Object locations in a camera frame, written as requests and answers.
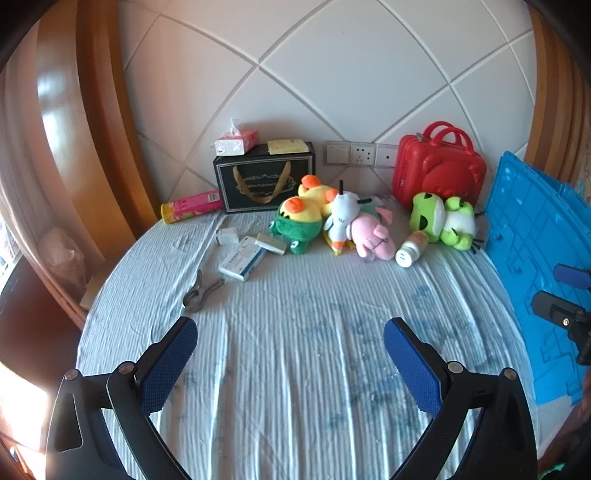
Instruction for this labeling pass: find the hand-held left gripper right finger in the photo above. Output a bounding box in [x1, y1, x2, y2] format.
[383, 317, 539, 480]

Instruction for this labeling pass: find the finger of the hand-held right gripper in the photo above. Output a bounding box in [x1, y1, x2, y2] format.
[530, 291, 591, 366]
[555, 264, 591, 292]

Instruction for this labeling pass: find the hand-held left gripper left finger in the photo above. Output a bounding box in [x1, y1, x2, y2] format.
[45, 316, 199, 480]

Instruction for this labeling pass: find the blue plastic crate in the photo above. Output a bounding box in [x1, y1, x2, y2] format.
[485, 151, 591, 407]

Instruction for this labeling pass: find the grey metal clamp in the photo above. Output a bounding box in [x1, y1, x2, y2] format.
[182, 269, 225, 313]

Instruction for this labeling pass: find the white capped bottle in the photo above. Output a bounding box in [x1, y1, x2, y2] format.
[394, 231, 428, 268]

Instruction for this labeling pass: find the white and blue box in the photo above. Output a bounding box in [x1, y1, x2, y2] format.
[218, 235, 267, 282]

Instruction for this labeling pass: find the green frog plush white belly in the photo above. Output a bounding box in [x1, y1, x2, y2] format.
[441, 197, 485, 252]

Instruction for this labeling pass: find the pink pig plush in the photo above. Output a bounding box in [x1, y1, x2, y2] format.
[351, 207, 397, 261]

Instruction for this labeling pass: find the white dog plush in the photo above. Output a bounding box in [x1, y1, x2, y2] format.
[323, 181, 372, 245]

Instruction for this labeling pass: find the yellow chick plush green hood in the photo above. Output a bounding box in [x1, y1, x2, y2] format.
[270, 196, 324, 256]

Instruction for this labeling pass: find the yellow duck plush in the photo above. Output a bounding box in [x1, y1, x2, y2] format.
[298, 174, 340, 217]

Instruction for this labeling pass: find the light blue bed sheet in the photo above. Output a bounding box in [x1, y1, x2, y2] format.
[76, 194, 555, 480]

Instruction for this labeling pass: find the dark wooden nightstand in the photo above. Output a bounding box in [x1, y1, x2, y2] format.
[0, 263, 86, 374]

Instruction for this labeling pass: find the clear plastic bag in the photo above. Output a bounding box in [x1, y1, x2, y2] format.
[38, 228, 88, 298]

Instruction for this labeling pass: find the flat white box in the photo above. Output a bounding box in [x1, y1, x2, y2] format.
[255, 232, 287, 256]

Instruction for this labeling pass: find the pink cylindrical can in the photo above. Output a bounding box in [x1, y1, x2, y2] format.
[160, 189, 221, 225]

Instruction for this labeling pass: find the red bear suitcase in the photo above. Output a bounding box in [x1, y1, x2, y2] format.
[392, 121, 488, 208]

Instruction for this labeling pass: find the black gift bag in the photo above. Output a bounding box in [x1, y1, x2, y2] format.
[213, 142, 317, 214]

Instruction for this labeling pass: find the pink tissue pack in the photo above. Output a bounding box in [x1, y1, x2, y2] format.
[215, 119, 259, 155]

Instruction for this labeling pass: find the yellow card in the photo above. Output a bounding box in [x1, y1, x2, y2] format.
[267, 138, 308, 154]

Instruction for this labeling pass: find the wooden headboard frame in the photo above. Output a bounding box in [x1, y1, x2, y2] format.
[37, 0, 162, 227]
[525, 0, 591, 185]

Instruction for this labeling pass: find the white wall socket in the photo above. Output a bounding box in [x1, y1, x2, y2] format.
[350, 142, 378, 167]
[376, 143, 399, 168]

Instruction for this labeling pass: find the wall light switch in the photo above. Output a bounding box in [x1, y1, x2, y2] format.
[324, 141, 352, 165]

